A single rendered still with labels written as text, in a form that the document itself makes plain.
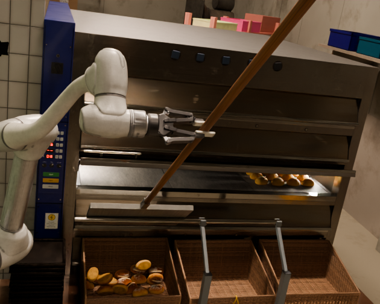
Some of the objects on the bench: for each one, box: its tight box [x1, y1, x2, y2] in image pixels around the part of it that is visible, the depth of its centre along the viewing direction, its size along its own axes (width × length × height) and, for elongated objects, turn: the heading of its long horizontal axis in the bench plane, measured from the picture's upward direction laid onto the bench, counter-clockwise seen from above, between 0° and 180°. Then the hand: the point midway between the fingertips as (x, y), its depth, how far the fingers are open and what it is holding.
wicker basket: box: [80, 237, 182, 304], centre depth 293 cm, size 49×56×28 cm
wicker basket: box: [173, 239, 276, 304], centre depth 307 cm, size 49×56×28 cm
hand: (204, 128), depth 164 cm, fingers closed on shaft, 3 cm apart
